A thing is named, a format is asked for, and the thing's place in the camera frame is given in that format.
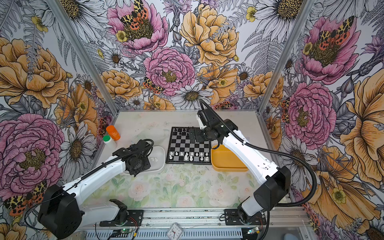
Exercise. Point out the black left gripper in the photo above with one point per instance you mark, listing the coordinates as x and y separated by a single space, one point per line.
146 165

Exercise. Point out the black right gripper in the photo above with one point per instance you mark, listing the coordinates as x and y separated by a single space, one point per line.
197 131

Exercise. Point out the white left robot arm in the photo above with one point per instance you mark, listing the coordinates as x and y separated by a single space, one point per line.
61 211

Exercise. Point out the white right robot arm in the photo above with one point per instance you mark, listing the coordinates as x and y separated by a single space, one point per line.
274 181

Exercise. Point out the black white chess board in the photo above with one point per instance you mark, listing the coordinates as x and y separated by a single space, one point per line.
182 151

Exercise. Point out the white rectangular tray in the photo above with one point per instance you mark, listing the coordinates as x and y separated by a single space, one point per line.
151 165

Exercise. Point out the yellow rectangular tray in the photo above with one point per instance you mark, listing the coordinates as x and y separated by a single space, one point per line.
224 160

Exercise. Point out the green capped white bottle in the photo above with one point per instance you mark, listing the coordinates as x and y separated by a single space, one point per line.
109 142

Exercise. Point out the orange capped bottle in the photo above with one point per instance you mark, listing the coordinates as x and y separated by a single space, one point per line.
113 132

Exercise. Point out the small white clock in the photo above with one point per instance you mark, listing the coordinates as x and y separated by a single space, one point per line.
175 232

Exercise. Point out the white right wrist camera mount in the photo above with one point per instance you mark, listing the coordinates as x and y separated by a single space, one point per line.
201 119

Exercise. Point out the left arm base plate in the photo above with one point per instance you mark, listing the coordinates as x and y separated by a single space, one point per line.
130 218

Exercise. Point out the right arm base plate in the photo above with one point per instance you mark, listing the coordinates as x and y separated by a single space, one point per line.
235 217

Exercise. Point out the aluminium front rail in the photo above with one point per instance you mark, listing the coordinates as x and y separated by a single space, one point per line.
186 218

